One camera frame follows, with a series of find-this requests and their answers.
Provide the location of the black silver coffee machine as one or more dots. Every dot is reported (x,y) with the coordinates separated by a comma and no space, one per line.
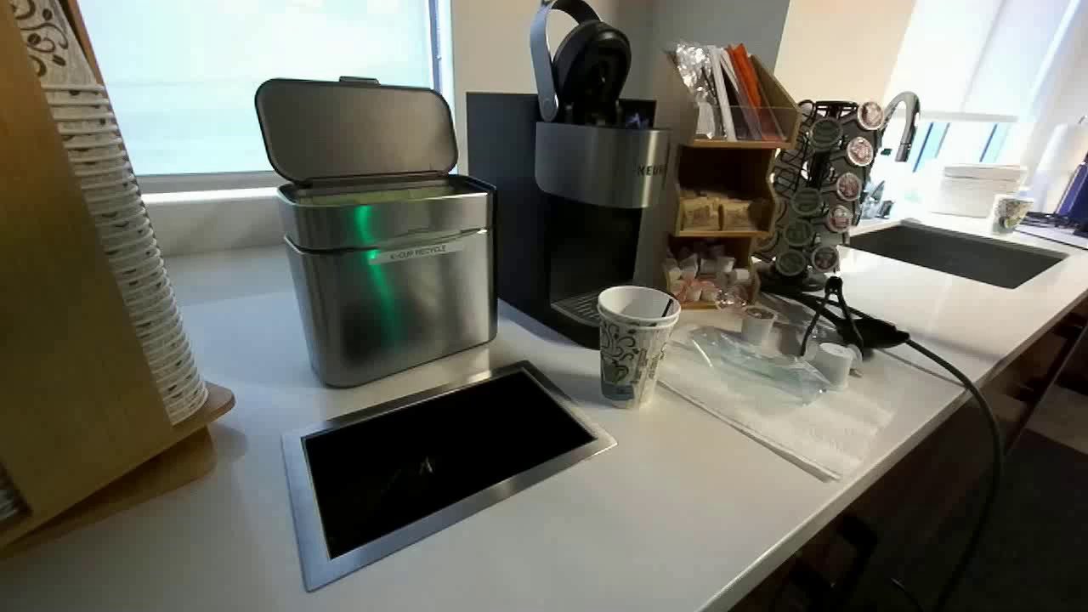
(576,172)

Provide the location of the bamboo condiment organizer stand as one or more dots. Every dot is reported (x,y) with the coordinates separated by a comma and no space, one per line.
(725,210)

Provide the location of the patterned paper cup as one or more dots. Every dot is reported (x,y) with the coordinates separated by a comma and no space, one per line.
(632,330)

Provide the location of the stainless steel trash bin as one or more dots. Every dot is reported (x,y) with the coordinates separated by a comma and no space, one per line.
(389,244)

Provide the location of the clear plastic bag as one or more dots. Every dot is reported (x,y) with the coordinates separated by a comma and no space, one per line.
(787,376)

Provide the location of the steel framed counter trash opening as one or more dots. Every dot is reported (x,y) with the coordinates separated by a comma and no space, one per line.
(389,478)

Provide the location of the orange foil packet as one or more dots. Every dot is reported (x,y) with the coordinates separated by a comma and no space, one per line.
(748,89)

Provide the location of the chrome sink faucet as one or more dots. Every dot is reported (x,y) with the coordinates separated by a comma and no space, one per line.
(897,125)

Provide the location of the white dish container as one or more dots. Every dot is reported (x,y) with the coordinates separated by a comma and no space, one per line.
(972,189)

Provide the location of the black countertop sink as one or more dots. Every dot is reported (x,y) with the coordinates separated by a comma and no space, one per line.
(957,252)

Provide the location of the white mug by sink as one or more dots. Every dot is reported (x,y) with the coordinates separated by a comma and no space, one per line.
(1006,214)

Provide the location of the wooden cup dispenser box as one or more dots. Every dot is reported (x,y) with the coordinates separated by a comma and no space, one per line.
(81,425)

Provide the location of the stack of paper cups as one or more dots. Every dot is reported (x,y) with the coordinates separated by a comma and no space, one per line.
(100,163)

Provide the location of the black wire pod carousel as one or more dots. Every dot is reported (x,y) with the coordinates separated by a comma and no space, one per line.
(816,186)

